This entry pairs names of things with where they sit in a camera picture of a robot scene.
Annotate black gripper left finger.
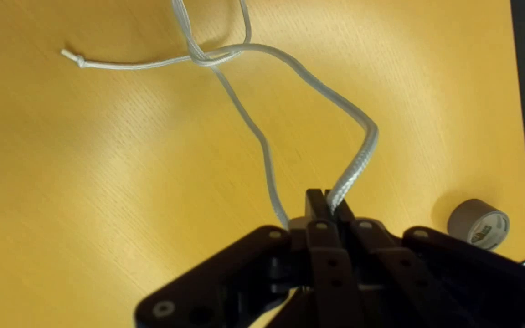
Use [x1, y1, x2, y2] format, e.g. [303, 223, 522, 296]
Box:
[134, 187, 362, 328]

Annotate white rope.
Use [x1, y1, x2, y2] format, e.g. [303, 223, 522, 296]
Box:
[61, 0, 382, 229]

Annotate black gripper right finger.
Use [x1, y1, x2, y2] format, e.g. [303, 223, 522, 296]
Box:
[334, 198, 525, 328]

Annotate gray tape roll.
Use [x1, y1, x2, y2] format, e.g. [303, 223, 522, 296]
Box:
[446, 196, 513, 251]

